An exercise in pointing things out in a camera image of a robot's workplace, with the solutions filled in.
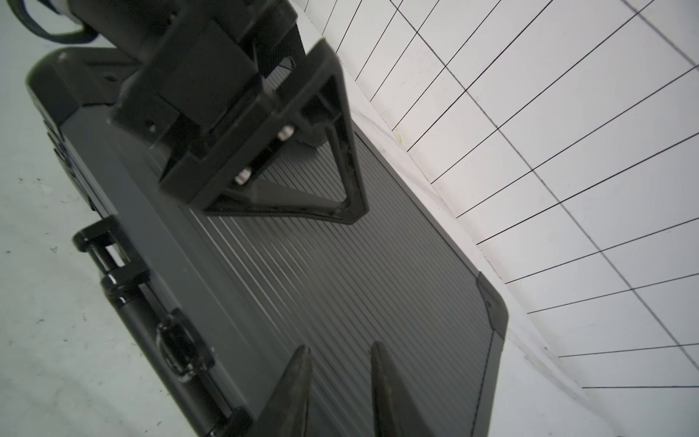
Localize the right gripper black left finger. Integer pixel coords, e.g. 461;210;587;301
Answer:
248;345;313;436

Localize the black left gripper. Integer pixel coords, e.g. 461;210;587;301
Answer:
65;1;369;224

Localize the dark grey poker set case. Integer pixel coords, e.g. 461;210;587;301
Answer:
27;47;508;436

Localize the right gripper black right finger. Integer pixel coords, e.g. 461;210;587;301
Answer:
371;342;433;436

